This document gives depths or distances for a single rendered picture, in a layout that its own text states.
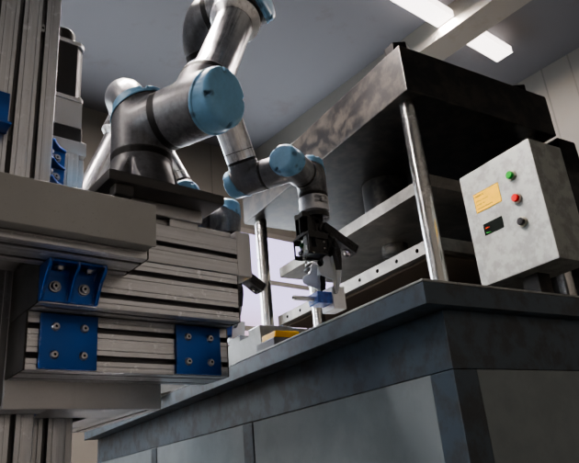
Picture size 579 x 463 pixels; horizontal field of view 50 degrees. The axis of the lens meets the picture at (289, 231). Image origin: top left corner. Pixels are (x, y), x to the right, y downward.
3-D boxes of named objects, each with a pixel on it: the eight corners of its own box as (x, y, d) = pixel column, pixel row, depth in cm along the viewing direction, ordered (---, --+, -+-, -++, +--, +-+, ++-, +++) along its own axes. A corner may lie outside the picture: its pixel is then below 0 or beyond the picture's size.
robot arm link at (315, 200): (317, 207, 161) (334, 194, 155) (319, 223, 159) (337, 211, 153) (292, 203, 157) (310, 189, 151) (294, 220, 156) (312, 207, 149)
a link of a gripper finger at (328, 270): (319, 292, 143) (310, 258, 148) (339, 294, 146) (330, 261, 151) (325, 285, 141) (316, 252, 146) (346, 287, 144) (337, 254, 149)
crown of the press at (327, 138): (424, 178, 209) (396, 33, 231) (247, 289, 310) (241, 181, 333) (578, 212, 251) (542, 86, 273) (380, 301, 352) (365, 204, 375)
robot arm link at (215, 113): (175, 163, 118) (232, 28, 156) (242, 139, 112) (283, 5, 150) (137, 114, 111) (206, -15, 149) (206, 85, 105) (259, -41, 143)
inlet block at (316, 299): (300, 306, 139) (297, 283, 141) (288, 311, 143) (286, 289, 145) (346, 309, 146) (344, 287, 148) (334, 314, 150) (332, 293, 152)
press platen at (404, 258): (436, 248, 214) (433, 235, 216) (278, 326, 300) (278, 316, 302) (570, 268, 251) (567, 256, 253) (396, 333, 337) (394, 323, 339)
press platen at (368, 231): (429, 185, 225) (427, 173, 227) (279, 277, 311) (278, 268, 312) (553, 211, 260) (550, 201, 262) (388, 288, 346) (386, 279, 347)
